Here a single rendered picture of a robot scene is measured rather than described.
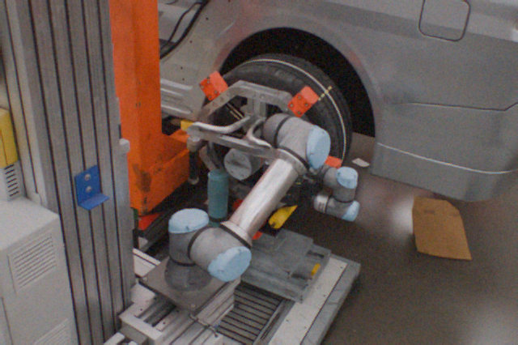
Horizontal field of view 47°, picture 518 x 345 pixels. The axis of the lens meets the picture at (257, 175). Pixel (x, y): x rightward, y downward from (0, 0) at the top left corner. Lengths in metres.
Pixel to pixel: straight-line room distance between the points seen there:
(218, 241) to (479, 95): 1.20
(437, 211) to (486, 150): 1.43
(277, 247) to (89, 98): 1.68
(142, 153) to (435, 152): 1.20
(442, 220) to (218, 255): 2.32
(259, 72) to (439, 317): 1.51
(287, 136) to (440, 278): 1.79
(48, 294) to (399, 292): 2.04
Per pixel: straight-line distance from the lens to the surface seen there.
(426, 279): 3.31
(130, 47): 2.30
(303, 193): 2.21
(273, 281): 2.87
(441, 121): 2.44
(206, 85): 2.49
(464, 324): 3.14
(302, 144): 1.73
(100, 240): 1.70
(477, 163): 2.50
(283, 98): 2.33
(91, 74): 1.47
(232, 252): 1.64
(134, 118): 2.41
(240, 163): 2.37
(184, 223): 1.72
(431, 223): 3.73
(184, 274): 1.81
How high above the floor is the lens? 2.08
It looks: 32 degrees down
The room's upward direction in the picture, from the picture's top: 4 degrees clockwise
